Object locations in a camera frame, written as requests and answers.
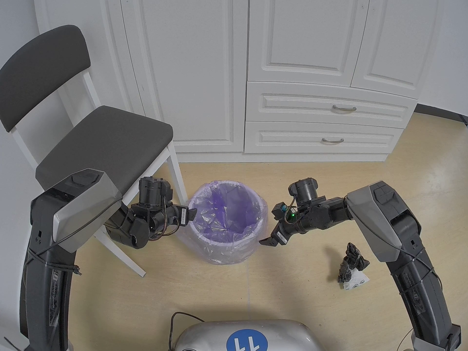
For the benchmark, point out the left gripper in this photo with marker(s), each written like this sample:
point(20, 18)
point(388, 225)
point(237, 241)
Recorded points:
point(175, 216)

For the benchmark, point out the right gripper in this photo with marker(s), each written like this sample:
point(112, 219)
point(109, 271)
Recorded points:
point(290, 229)

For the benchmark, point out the purple plastic bag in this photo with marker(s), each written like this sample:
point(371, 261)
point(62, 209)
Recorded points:
point(226, 210)

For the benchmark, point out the black plastic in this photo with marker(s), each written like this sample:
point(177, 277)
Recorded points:
point(351, 260)

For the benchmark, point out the white printed paper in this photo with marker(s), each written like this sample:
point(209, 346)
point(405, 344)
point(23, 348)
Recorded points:
point(356, 282)

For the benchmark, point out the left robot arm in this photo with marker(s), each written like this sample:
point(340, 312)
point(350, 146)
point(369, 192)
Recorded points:
point(84, 207)

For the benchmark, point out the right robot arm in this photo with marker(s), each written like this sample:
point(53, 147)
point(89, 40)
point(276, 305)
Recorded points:
point(380, 218)

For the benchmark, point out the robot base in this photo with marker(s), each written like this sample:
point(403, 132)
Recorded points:
point(248, 336)

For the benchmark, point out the white trash bin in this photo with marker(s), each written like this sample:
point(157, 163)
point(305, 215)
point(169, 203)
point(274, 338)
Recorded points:
point(219, 247)

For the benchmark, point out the white chair with grey cushions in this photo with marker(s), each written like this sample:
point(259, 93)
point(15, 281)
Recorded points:
point(109, 141)

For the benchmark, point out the white wardrobe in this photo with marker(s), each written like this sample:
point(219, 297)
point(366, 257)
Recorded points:
point(204, 68)

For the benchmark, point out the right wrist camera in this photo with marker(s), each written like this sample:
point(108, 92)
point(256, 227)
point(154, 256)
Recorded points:
point(279, 211)

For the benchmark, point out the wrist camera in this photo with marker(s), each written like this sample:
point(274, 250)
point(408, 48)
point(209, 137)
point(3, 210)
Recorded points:
point(279, 211)
point(166, 192)

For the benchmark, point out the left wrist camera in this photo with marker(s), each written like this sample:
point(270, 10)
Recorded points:
point(166, 192)

